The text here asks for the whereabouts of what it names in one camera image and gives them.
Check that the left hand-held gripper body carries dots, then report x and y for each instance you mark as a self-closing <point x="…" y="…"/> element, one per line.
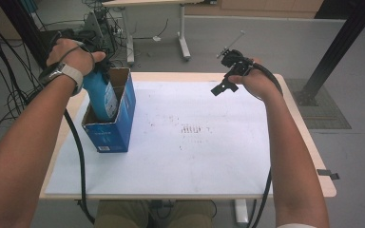
<point x="103" y="68"/>

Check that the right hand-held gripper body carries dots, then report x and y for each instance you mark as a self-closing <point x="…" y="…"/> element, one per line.
<point x="239" y="63"/>

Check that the blue plastic bottle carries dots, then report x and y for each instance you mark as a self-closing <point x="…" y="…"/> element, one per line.
<point x="98" y="95"/>

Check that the blue cardboard box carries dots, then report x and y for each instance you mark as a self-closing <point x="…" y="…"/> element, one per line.
<point x="114" y="136"/>

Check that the person's right hand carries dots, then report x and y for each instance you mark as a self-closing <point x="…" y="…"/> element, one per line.
<point x="259" y="84"/>

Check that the person's left hand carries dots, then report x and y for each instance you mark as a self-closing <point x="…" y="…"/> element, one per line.
<point x="72" y="55"/>

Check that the grey wristwatch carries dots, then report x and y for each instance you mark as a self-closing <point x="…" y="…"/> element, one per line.
<point x="72" y="74"/>

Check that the light wooden table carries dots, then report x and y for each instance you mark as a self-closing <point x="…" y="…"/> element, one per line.
<point x="187" y="76"/>

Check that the grey electronic equipment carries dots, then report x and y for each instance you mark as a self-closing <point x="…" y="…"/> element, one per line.
<point x="96" y="28"/>

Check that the white-legged background table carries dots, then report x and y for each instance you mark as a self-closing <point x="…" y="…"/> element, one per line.
<point x="182" y="31"/>

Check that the white board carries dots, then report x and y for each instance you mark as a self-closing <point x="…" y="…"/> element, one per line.
<point x="187" y="158"/>

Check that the grey floor mat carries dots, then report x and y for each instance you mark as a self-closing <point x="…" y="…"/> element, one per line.
<point x="329" y="117"/>

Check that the white table leg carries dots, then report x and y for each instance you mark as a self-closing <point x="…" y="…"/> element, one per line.
<point x="241" y="212"/>

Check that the person's right leg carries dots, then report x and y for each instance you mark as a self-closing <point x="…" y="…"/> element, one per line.
<point x="193" y="215"/>

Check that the person's leg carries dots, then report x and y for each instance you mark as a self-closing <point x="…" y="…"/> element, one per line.
<point x="193" y="215"/>
<point x="120" y="215"/>

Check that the person's left leg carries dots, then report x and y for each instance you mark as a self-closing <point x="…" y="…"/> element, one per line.
<point x="120" y="215"/>

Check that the black metal post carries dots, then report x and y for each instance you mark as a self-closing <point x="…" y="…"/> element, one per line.
<point x="339" y="47"/>

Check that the black bracket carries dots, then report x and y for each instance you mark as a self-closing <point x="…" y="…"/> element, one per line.
<point x="328" y="174"/>

